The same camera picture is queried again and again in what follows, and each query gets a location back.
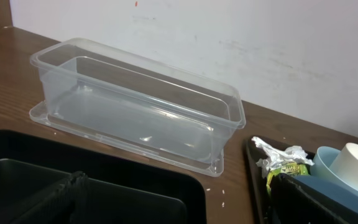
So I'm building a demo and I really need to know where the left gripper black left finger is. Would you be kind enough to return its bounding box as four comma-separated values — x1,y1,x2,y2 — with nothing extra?
0,171,89,224

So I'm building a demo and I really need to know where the yellow green snack wrapper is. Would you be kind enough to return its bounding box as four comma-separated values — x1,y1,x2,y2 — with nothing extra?
266,162,309,195

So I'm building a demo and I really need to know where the crumpled white tissue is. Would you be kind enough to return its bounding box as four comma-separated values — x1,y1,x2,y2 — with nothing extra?
251,136,314,178

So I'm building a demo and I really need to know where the brown serving tray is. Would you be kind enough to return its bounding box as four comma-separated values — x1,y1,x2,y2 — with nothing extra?
244,135,358,224

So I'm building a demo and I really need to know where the light blue bowl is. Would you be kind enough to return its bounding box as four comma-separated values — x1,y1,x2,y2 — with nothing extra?
310,146,358,196

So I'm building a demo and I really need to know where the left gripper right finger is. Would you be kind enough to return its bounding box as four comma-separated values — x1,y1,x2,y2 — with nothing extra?
270,174,358,224

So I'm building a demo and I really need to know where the clear plastic bin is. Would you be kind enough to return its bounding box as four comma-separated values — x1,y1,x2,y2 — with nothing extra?
30,38,246,163

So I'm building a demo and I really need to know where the black plastic tray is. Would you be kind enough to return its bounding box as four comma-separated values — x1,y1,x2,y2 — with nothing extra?
0,130,207,223

